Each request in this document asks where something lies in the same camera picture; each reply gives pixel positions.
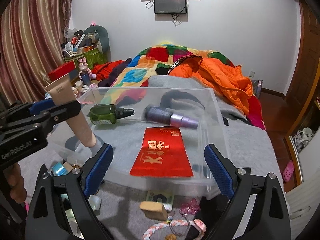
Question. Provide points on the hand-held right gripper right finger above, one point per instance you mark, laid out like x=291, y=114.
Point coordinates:
x=217, y=172

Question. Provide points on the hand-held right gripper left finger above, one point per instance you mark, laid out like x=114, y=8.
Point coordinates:
x=98, y=170

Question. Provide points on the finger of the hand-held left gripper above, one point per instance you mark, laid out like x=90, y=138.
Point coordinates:
x=65, y=111
x=41, y=107

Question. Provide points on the brown cardboard tube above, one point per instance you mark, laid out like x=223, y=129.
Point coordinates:
x=80, y=125

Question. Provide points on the clear plastic bin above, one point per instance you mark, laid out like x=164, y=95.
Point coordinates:
x=120, y=145

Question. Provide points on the green patterned box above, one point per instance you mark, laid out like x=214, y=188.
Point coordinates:
x=160, y=198

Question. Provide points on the person's left hand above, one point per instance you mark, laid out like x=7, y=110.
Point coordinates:
x=16, y=183

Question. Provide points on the green spray bottle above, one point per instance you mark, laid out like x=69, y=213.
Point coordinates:
x=102, y=114

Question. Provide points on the grey patterned blanket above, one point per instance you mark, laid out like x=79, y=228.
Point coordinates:
x=250, y=150

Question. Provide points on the blue tape roll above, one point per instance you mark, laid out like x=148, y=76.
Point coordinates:
x=58, y=169

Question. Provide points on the red box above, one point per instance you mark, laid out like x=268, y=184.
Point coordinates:
x=62, y=71

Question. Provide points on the pink sequin ornament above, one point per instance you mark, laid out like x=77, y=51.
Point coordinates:
x=190, y=207

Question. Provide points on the pink bunny toy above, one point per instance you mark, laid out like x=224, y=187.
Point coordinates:
x=84, y=67

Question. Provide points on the red foil packet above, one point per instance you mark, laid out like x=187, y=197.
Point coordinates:
x=162, y=155

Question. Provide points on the red jacket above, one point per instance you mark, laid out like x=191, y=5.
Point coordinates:
x=107, y=68

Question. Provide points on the green box of clutter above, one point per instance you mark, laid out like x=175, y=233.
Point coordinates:
x=92, y=56

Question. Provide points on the dark purple cloth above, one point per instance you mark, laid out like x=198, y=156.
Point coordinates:
x=120, y=76

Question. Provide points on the beige sponge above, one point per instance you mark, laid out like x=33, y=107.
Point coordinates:
x=152, y=208

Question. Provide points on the red bed cloth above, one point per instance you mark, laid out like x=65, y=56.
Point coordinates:
x=255, y=112

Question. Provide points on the pink clog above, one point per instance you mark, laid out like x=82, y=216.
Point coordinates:
x=288, y=171

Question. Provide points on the striped curtain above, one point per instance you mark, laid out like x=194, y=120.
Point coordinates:
x=30, y=30

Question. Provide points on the pink braided headband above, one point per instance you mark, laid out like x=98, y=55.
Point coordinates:
x=160, y=226

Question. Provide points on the purple bottle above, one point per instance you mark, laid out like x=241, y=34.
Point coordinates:
x=162, y=115

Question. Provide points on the grey neck pillow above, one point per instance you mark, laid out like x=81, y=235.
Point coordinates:
x=101, y=36

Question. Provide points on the colourful patchwork quilt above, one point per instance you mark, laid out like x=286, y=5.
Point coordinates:
x=140, y=67

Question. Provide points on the white wardrobe sliding door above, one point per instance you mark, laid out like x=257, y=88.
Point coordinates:
x=302, y=205

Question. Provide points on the white shoes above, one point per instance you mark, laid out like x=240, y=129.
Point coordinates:
x=303, y=135

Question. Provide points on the orange puffer jacket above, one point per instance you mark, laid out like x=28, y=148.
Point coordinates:
x=220, y=77

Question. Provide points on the wooden door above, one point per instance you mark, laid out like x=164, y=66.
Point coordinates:
x=307, y=55

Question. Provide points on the small wall monitor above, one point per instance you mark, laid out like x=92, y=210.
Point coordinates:
x=170, y=3

